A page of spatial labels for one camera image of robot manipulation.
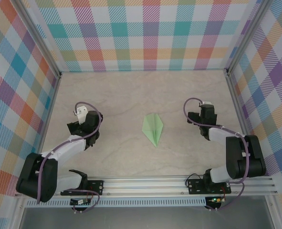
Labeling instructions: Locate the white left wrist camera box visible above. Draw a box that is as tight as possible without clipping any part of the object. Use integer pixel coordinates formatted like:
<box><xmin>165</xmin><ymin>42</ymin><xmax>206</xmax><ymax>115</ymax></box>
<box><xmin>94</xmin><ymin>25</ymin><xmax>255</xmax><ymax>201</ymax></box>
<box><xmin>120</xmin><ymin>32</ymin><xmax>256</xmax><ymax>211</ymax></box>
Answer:
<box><xmin>73</xmin><ymin>104</ymin><xmax>88</xmax><ymax>124</ymax></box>

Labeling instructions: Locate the grey metal panel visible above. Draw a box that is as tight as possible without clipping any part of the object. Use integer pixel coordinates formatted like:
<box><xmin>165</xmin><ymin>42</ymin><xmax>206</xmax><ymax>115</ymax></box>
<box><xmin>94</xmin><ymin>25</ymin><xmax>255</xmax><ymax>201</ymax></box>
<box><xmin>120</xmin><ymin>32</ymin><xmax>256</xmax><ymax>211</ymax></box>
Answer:
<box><xmin>19</xmin><ymin>206</ymin><xmax>275</xmax><ymax>229</ymax></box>

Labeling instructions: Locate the dark circuit board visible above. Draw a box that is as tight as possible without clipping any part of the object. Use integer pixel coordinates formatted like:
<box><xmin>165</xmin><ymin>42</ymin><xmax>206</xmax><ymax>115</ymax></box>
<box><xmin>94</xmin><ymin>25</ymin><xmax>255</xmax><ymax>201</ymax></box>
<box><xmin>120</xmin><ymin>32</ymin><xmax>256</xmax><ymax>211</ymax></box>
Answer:
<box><xmin>70</xmin><ymin>198</ymin><xmax>91</xmax><ymax>206</ymax></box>

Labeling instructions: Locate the thin black base cable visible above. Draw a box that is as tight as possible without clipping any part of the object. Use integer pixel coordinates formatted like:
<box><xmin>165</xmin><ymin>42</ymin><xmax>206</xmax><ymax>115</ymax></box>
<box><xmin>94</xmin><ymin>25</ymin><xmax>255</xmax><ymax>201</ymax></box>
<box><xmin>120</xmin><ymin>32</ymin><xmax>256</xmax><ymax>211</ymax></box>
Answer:
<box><xmin>185</xmin><ymin>173</ymin><xmax>205</xmax><ymax>187</ymax></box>

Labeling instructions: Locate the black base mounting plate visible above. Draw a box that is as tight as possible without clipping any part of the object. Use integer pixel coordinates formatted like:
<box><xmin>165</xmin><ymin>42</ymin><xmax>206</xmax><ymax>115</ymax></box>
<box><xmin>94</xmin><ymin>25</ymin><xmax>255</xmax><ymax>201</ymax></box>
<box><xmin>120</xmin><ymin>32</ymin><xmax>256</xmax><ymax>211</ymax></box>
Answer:
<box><xmin>188</xmin><ymin>179</ymin><xmax>232</xmax><ymax>195</ymax></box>
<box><xmin>61</xmin><ymin>180</ymin><xmax>105</xmax><ymax>197</ymax></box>

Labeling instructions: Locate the aluminium frame post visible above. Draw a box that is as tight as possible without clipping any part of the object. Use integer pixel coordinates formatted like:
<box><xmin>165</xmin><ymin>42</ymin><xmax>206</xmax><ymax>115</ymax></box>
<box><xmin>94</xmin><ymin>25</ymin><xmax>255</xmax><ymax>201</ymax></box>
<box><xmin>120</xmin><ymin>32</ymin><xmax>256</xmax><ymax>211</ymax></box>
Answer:
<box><xmin>225</xmin><ymin>0</ymin><xmax>276</xmax><ymax>76</ymax></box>
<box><xmin>10</xmin><ymin>0</ymin><xmax>63</xmax><ymax>78</ymax></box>

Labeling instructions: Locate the aluminium side rail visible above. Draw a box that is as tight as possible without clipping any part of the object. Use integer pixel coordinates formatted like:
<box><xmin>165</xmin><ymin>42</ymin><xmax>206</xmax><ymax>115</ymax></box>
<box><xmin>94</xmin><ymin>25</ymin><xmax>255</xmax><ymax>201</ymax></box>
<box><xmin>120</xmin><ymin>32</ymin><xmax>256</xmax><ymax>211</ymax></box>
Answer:
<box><xmin>31</xmin><ymin>73</ymin><xmax>63</xmax><ymax>178</ymax></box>
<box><xmin>225</xmin><ymin>70</ymin><xmax>262</xmax><ymax>177</ymax></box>

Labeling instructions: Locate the light green paper sheet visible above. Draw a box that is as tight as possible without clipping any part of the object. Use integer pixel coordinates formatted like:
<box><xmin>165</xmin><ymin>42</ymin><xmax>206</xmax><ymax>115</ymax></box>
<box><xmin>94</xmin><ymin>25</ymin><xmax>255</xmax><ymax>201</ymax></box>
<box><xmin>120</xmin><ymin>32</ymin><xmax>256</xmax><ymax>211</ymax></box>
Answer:
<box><xmin>142</xmin><ymin>113</ymin><xmax>165</xmax><ymax>147</ymax></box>

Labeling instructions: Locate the long aluminium base rail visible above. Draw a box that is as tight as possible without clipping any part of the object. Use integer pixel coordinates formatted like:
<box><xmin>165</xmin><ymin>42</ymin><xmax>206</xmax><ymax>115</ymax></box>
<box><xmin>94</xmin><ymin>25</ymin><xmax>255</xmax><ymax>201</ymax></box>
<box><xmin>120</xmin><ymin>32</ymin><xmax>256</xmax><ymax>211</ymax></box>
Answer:
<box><xmin>13</xmin><ymin>175</ymin><xmax>279</xmax><ymax>198</ymax></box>

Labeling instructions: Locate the slotted grey cable duct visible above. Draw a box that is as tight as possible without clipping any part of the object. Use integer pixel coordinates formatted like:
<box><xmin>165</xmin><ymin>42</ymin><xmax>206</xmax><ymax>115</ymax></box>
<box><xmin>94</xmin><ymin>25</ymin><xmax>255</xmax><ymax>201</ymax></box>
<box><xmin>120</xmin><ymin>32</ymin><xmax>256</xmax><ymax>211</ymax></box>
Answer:
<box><xmin>25</xmin><ymin>197</ymin><xmax>207</xmax><ymax>208</ymax></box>

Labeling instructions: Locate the purple cable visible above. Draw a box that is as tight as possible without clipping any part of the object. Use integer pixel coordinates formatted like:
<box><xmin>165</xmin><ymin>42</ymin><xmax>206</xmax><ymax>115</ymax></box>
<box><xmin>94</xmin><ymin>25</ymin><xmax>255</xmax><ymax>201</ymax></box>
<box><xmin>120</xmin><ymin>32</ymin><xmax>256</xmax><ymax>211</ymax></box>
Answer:
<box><xmin>183</xmin><ymin>97</ymin><xmax>251</xmax><ymax>213</ymax></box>
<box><xmin>37</xmin><ymin>102</ymin><xmax>102</xmax><ymax>214</ymax></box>

